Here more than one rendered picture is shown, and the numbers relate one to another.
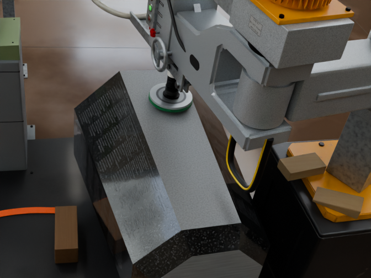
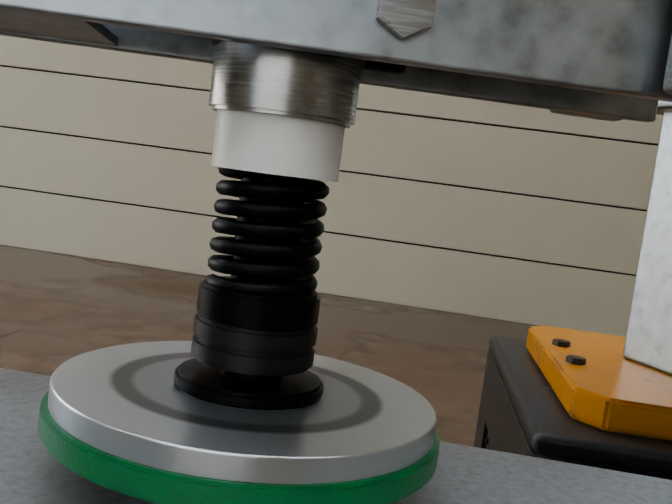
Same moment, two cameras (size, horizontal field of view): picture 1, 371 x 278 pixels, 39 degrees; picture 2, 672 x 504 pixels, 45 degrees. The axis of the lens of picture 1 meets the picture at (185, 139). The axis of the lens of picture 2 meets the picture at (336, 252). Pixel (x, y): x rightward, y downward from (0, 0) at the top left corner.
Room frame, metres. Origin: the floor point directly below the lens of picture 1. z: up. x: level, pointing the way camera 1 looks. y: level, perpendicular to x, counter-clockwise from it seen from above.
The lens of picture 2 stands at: (1.89, 0.49, 1.01)
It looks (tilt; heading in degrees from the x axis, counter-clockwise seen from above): 6 degrees down; 296
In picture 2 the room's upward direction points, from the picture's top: 7 degrees clockwise
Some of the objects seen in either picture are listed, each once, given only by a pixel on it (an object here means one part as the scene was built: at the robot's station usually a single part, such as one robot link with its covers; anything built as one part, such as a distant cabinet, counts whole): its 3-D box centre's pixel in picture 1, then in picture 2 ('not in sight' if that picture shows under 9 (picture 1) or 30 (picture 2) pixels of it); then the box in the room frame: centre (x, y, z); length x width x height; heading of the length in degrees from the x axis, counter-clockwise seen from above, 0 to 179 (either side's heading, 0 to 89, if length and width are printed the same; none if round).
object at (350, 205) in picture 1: (338, 199); not in sight; (1.68, -0.70, 0.80); 0.20 x 0.10 x 0.05; 72
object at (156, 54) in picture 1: (166, 53); not in sight; (1.96, 0.15, 1.20); 0.15 x 0.10 x 0.15; 32
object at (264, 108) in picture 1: (263, 92); not in sight; (1.57, -0.24, 1.35); 0.19 x 0.19 x 0.20
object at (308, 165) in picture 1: (301, 166); not in sight; (1.85, -0.55, 0.81); 0.20 x 0.10 x 0.05; 119
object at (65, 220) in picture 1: (66, 233); not in sight; (1.80, 0.55, 0.07); 0.30 x 0.12 x 0.12; 17
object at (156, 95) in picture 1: (170, 95); (247, 397); (2.13, 0.11, 0.87); 0.21 x 0.21 x 0.01
